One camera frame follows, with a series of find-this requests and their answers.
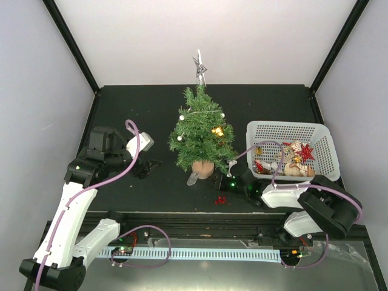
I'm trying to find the red berry sprig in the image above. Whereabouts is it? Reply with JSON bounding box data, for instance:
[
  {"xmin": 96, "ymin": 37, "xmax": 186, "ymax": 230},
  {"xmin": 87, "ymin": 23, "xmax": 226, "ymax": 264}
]
[{"xmin": 214, "ymin": 196, "xmax": 227, "ymax": 204}]

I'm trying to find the clear battery box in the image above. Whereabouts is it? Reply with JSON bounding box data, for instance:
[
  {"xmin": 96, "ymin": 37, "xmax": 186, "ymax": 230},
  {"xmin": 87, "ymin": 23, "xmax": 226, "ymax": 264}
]
[{"xmin": 187, "ymin": 172, "xmax": 200, "ymax": 186}]

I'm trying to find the white bulb light string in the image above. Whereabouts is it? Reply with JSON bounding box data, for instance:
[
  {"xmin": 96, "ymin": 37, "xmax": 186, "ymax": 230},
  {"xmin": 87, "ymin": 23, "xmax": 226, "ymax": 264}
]
[{"xmin": 176, "ymin": 104, "xmax": 226, "ymax": 142}]

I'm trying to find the silver glitter star topper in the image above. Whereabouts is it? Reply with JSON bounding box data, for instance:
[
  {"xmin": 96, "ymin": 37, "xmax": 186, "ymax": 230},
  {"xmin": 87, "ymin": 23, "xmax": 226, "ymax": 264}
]
[{"xmin": 193, "ymin": 49, "xmax": 207, "ymax": 86}]

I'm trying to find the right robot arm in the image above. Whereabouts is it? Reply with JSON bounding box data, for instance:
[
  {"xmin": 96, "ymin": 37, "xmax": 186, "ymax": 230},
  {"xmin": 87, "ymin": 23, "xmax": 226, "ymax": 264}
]
[{"xmin": 213, "ymin": 164, "xmax": 363, "ymax": 244}]

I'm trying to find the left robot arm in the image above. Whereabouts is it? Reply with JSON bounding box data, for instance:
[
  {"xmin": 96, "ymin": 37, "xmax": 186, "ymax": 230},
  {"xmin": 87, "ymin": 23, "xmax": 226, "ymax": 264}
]
[{"xmin": 19, "ymin": 121, "xmax": 160, "ymax": 290}]

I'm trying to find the wooden tree base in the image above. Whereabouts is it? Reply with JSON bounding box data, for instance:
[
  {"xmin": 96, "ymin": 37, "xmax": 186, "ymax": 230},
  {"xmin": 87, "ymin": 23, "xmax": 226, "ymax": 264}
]
[{"xmin": 192, "ymin": 161, "xmax": 215, "ymax": 179}]

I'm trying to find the small green christmas tree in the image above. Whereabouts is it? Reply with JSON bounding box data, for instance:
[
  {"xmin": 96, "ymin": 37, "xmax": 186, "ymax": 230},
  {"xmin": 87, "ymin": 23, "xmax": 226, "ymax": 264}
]
[{"xmin": 169, "ymin": 85, "xmax": 237, "ymax": 173}]

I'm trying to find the red wrapped candy ornament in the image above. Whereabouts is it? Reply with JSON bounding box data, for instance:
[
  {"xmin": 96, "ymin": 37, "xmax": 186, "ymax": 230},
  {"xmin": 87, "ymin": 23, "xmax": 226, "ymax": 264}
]
[{"xmin": 254, "ymin": 160, "xmax": 270, "ymax": 175}]

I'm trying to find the beige figurine ornament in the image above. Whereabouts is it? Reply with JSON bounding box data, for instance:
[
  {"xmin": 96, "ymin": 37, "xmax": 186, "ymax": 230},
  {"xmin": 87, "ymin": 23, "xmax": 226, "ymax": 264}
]
[{"xmin": 284, "ymin": 162, "xmax": 315, "ymax": 177}]

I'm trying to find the wooden script word ornament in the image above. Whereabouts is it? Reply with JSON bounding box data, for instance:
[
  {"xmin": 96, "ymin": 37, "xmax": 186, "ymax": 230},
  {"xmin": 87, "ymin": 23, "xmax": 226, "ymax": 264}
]
[{"xmin": 274, "ymin": 141, "xmax": 304, "ymax": 164}]

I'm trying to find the red star ornament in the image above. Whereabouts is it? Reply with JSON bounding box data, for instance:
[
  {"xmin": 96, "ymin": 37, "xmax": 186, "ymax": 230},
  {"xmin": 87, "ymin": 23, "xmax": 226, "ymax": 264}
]
[{"xmin": 297, "ymin": 144, "xmax": 315, "ymax": 161}]

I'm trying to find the white perforated plastic basket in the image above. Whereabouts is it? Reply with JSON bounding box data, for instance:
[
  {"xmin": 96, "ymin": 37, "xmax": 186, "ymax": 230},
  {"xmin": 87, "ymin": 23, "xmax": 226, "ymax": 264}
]
[{"xmin": 246, "ymin": 121, "xmax": 340, "ymax": 181}]

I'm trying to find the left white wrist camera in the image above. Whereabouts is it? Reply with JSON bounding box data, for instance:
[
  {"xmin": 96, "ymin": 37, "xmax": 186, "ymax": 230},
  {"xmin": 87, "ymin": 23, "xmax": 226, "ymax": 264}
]
[{"xmin": 126, "ymin": 132, "xmax": 154, "ymax": 158}]

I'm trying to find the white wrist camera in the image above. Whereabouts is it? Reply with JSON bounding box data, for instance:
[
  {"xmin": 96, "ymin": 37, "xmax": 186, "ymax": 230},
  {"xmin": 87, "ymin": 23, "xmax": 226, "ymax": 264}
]
[
  {"xmin": 126, "ymin": 132, "xmax": 154, "ymax": 158},
  {"xmin": 226, "ymin": 159, "xmax": 238, "ymax": 178}
]

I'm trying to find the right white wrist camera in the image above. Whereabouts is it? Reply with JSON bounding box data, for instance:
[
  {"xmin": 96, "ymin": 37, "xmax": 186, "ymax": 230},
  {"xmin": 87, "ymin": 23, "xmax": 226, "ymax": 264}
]
[{"xmin": 226, "ymin": 159, "xmax": 238, "ymax": 178}]

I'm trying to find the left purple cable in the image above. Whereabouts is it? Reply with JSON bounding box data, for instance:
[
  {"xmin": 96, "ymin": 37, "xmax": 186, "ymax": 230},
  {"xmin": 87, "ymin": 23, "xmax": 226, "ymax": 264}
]
[{"xmin": 33, "ymin": 119, "xmax": 141, "ymax": 291}]

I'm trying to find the purple cable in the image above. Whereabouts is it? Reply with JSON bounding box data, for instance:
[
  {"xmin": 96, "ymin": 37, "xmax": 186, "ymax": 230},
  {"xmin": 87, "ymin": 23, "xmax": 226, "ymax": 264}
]
[
  {"xmin": 33, "ymin": 119, "xmax": 141, "ymax": 291},
  {"xmin": 235, "ymin": 140, "xmax": 364, "ymax": 225}
]

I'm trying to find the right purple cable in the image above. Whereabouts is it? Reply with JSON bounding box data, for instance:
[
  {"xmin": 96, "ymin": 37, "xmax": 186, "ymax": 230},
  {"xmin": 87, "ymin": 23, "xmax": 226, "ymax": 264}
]
[{"xmin": 235, "ymin": 140, "xmax": 364, "ymax": 225}]

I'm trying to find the white slotted cable duct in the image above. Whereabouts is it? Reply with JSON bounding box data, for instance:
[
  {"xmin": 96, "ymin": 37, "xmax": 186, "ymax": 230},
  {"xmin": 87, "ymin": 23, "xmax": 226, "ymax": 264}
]
[{"xmin": 97, "ymin": 247, "xmax": 281, "ymax": 263}]

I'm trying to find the left black frame post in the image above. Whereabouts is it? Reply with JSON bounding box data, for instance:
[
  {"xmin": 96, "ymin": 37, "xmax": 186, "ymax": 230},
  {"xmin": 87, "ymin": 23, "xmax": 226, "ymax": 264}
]
[{"xmin": 42, "ymin": 0, "xmax": 100, "ymax": 94}]

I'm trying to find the black frame post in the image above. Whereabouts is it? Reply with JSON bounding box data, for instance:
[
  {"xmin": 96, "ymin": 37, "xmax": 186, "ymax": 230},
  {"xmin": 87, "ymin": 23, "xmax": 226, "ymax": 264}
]
[
  {"xmin": 42, "ymin": 0, "xmax": 100, "ymax": 94},
  {"xmin": 309, "ymin": 0, "xmax": 370, "ymax": 94}
]

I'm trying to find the right black frame post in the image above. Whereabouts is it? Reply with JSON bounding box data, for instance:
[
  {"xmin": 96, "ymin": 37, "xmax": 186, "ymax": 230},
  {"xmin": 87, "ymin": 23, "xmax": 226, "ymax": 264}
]
[{"xmin": 309, "ymin": 0, "xmax": 370, "ymax": 94}]

